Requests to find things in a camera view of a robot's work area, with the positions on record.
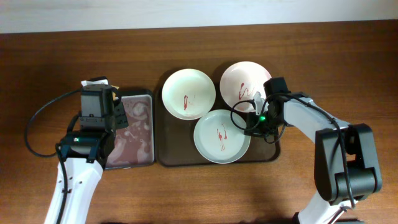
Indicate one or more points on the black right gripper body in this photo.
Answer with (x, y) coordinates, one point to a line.
(257, 133)

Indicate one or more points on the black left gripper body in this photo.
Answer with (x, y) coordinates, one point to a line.
(121, 115)

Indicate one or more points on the pale blue plate with stain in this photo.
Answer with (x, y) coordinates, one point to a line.
(219, 138)

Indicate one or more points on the cream plate with red stain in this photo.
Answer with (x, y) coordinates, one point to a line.
(188, 94)

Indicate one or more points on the green and yellow scrub sponge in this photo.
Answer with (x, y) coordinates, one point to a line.
(101, 81)

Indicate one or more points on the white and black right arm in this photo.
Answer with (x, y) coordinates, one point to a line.
(346, 167)

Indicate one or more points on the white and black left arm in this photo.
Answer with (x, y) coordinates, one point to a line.
(83, 152)

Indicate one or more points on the metal tray with soapy water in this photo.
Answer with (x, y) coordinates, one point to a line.
(134, 144)

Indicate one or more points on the dark brown serving tray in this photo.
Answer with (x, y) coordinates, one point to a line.
(174, 142)

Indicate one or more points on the pinkish plate with red stain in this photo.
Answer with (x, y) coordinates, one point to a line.
(241, 81)

